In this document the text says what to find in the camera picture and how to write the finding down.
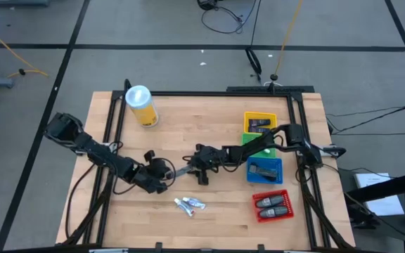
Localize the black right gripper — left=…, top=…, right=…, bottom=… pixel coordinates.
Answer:
left=184, top=143, right=226, bottom=186

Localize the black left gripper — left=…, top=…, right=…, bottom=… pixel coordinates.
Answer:
left=131, top=150, right=174, bottom=195

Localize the black comb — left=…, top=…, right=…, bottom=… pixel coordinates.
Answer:
left=258, top=173, right=279, bottom=183
left=248, top=164, right=278, bottom=179

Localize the red plastic basket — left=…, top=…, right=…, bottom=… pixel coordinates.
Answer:
left=251, top=188, right=295, bottom=224

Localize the grey toiletry bottle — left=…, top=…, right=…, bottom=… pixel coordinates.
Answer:
left=255, top=195, right=285, bottom=209

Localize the green plastic basket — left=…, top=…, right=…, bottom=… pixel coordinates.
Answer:
left=241, top=132, right=278, bottom=159

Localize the yellow plastic basket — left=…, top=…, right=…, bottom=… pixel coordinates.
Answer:
left=243, top=111, right=278, bottom=136

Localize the yellow canister with white lid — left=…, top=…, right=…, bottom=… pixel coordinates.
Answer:
left=124, top=84, right=160, bottom=129

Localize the blue plastic basket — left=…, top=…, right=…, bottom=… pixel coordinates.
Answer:
left=246, top=157, right=284, bottom=186

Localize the black stand knob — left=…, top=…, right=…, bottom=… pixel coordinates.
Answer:
left=264, top=72, right=285, bottom=96

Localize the white paper sheet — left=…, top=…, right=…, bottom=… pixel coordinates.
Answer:
left=354, top=171, right=405, bottom=216

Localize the black side furniture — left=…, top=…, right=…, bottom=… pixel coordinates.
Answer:
left=342, top=168, right=405, bottom=253

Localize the black table frame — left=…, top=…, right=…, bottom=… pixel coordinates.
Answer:
left=61, top=79, right=355, bottom=251

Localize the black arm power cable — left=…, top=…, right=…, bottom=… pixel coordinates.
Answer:
left=64, top=163, right=96, bottom=240

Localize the black strap loop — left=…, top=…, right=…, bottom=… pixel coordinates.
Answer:
left=245, top=47, right=263, bottom=84

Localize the yellow floor cable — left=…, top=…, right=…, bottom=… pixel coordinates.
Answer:
left=274, top=0, right=304, bottom=77
left=0, top=19, right=49, bottom=106

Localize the black floor cable coil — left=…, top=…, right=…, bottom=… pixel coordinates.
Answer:
left=197, top=0, right=262, bottom=48

